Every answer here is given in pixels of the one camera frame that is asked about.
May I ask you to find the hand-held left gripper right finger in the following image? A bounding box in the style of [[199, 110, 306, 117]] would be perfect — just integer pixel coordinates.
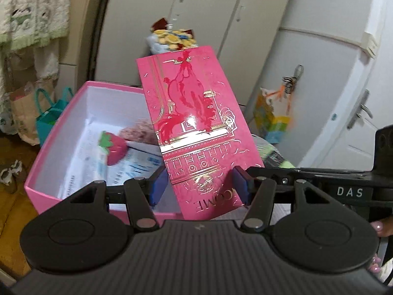
[[232, 165, 340, 234]]

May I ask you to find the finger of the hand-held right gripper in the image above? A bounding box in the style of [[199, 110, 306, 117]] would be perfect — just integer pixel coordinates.
[[246, 166, 377, 186]]

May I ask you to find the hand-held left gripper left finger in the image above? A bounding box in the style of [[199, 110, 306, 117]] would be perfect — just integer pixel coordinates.
[[66, 167, 169, 234]]

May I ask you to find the blue white wipes packet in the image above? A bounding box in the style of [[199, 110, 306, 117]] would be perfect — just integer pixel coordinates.
[[106, 147, 166, 185]]

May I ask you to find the green yarn skein black label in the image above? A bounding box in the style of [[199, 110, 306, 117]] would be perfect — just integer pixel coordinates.
[[258, 146, 297, 169]]

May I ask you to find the red strawberry plush toy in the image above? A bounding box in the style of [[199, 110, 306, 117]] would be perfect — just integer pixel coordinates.
[[98, 131, 128, 166]]

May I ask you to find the pink floral scrunchie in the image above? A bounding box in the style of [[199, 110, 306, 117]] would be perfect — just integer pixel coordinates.
[[118, 117, 157, 145]]

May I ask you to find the red envelope with gold print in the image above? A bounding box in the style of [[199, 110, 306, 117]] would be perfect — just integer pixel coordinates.
[[136, 45, 265, 221]]

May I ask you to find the pink cardboard box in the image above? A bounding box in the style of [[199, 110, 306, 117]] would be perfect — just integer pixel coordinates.
[[24, 81, 185, 223]]

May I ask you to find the person's right hand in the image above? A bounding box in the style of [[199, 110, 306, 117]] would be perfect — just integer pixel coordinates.
[[370, 220, 393, 238]]

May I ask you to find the white door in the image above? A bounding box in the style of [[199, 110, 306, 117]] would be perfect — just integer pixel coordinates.
[[295, 0, 393, 173]]

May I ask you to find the colourful striped paper bag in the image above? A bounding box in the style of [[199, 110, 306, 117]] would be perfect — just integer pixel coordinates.
[[253, 87, 292, 143]]

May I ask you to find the white paper sheet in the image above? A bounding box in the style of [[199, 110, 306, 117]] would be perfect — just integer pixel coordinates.
[[58, 123, 108, 199]]

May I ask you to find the teal paper bag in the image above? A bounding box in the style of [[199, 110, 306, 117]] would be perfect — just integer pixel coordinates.
[[34, 87, 74, 145]]

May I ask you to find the flower bouquet blue wrapping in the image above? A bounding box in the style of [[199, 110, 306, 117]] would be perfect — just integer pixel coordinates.
[[146, 18, 197, 56]]

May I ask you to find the brown paper bag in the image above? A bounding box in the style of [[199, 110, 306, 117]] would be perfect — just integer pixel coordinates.
[[9, 80, 56, 146]]

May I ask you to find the grey wardrobe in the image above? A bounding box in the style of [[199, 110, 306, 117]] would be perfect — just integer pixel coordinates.
[[94, 0, 301, 105]]

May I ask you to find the cream knitted cardigan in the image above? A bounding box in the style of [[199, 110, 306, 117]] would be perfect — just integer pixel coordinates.
[[0, 0, 72, 83]]

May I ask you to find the silver door handle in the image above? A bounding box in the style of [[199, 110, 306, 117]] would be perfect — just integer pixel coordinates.
[[347, 89, 373, 130]]

